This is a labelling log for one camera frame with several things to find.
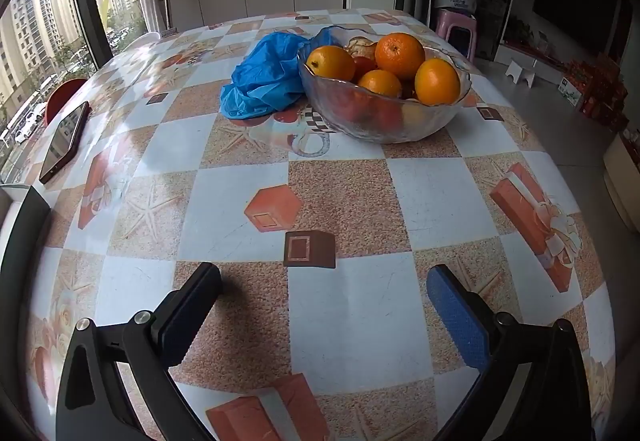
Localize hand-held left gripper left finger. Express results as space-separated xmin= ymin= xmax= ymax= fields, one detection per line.
xmin=55 ymin=262 xmax=222 ymax=441

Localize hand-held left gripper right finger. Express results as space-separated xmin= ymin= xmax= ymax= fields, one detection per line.
xmin=426 ymin=264 xmax=593 ymax=441

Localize shallow grey box white inside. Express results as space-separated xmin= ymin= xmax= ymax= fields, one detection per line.
xmin=0 ymin=185 xmax=52 ymax=282

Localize clear glass bowl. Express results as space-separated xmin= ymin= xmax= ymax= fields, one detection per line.
xmin=297 ymin=25 xmax=472 ymax=144

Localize white curved cabinet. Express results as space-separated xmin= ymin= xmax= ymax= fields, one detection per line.
xmin=602 ymin=131 xmax=640 ymax=232

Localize black smartphone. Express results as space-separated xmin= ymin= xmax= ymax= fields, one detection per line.
xmin=39 ymin=101 xmax=92 ymax=184

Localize yellowish orange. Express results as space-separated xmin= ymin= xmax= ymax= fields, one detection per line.
xmin=414 ymin=58 xmax=461 ymax=106
xmin=306 ymin=46 xmax=357 ymax=82

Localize small orange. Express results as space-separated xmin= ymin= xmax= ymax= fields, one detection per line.
xmin=357 ymin=69 xmax=403 ymax=99

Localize blue plastic bag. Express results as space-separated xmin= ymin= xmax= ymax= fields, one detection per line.
xmin=220 ymin=32 xmax=313 ymax=120

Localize red chair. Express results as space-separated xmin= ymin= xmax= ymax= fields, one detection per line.
xmin=44 ymin=78 xmax=90 ymax=126

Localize small white step stool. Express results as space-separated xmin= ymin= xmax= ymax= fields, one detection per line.
xmin=506 ymin=61 xmax=537 ymax=86

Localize stack of red gift boxes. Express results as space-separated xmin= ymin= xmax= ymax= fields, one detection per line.
xmin=560 ymin=52 xmax=632 ymax=129

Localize small red tomato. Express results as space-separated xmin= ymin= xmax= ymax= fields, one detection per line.
xmin=352 ymin=56 xmax=378 ymax=82

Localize large deep orange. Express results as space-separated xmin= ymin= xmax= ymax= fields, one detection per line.
xmin=375 ymin=33 xmax=426 ymax=80

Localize dried orange peel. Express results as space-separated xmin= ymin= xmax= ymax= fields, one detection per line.
xmin=345 ymin=37 xmax=381 ymax=59

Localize pink plastic stool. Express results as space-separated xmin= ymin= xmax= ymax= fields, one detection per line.
xmin=434 ymin=7 xmax=477 ymax=64

